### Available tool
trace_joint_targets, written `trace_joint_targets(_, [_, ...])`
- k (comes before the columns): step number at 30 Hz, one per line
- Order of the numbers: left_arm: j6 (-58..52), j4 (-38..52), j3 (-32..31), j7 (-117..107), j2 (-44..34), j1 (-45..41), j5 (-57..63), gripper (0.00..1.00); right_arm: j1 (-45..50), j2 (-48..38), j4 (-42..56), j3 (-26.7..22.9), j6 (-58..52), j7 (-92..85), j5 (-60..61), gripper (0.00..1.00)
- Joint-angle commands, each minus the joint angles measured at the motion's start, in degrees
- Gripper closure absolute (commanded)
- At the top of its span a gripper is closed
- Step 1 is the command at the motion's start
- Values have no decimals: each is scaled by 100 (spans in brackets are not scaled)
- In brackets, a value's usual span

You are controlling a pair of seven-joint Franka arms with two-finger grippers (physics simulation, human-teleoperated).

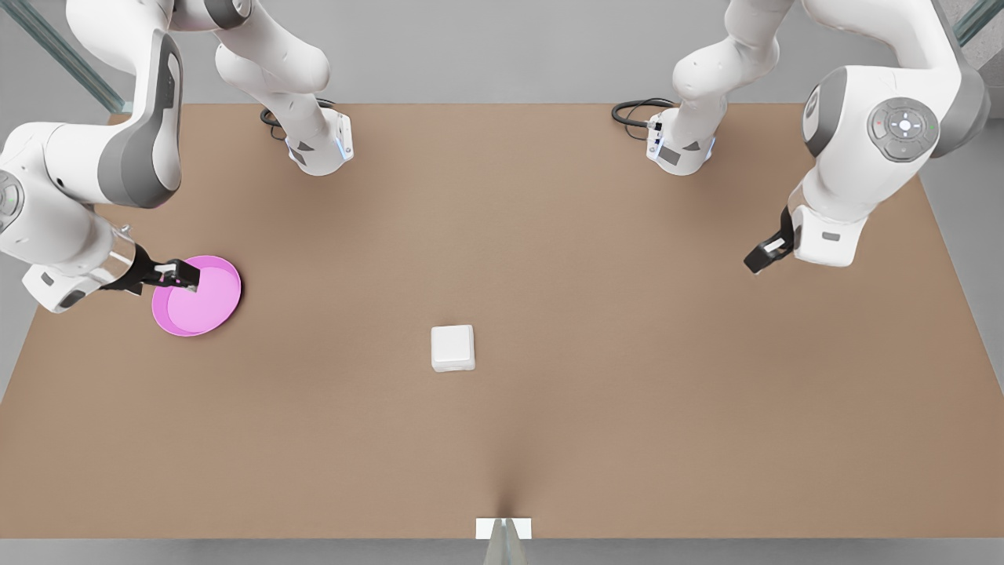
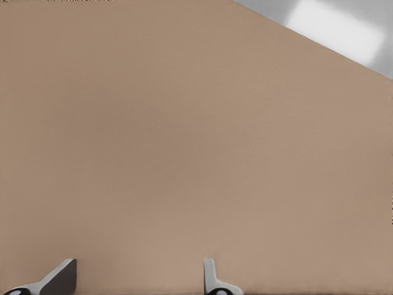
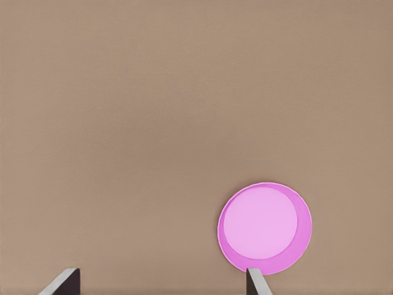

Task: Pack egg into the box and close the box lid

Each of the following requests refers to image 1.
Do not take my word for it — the white square box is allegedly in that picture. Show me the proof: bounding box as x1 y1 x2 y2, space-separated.
431 324 477 374

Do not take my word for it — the pink round plate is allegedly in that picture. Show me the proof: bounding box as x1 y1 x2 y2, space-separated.
151 255 242 338

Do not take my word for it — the black cable loop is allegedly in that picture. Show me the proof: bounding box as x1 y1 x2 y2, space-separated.
611 98 678 142
260 98 336 143

